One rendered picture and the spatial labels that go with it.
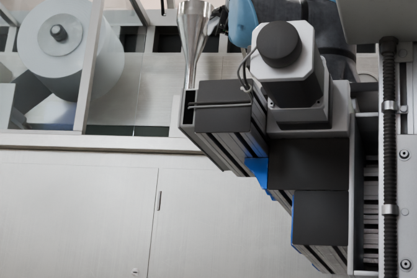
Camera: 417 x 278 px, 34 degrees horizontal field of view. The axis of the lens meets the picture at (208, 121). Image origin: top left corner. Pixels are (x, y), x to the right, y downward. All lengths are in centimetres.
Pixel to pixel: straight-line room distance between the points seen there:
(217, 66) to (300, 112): 163
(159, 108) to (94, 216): 81
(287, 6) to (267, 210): 67
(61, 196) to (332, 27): 98
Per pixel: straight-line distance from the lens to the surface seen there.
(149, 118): 264
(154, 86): 268
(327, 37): 137
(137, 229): 191
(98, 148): 197
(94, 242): 194
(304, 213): 112
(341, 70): 134
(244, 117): 104
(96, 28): 220
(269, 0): 137
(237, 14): 136
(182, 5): 249
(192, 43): 243
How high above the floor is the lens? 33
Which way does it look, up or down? 19 degrees up
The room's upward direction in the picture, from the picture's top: 5 degrees clockwise
